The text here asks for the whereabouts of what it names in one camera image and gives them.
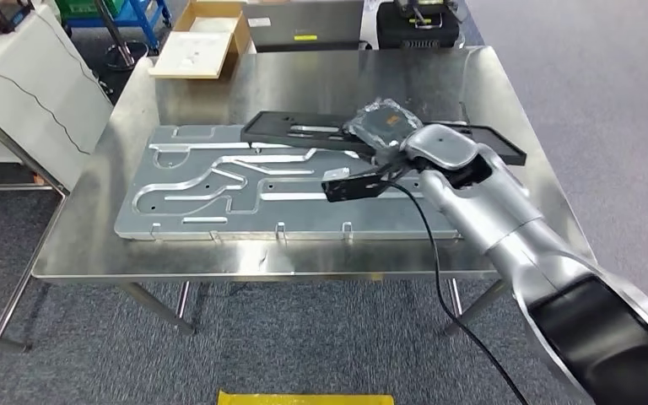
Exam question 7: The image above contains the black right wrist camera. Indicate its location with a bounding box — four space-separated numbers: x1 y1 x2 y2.
321 170 409 204

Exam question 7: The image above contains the yellow floor tape rectangle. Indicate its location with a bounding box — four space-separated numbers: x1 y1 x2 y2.
216 390 396 405

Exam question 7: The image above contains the chrome stanchion with black base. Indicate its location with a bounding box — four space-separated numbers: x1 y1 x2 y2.
93 0 150 72

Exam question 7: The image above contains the brown cardboard box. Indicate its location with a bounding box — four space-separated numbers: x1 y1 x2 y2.
148 0 252 81

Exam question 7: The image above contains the black device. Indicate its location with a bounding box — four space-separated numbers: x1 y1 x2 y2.
0 0 33 39

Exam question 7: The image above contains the black plastic plate frame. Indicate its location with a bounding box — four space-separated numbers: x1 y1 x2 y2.
240 110 528 167

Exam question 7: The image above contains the blue metal cart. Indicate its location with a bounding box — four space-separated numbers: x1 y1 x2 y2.
55 0 173 46

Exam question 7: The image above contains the black equipment case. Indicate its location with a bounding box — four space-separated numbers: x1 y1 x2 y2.
375 0 463 51

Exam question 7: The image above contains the grey metal fixture plate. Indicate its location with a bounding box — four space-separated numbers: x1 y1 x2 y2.
113 123 464 242

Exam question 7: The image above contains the white foam insert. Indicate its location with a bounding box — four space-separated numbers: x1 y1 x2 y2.
153 30 233 77

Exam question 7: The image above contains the green plastic crate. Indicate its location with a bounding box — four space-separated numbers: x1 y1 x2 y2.
54 0 119 19

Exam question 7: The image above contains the thin black desk cable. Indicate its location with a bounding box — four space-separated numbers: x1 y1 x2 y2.
0 11 114 158

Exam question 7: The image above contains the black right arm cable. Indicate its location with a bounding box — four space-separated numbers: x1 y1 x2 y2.
382 178 531 405

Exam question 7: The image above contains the grey case with yellow label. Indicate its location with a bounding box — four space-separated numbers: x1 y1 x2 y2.
242 0 366 54

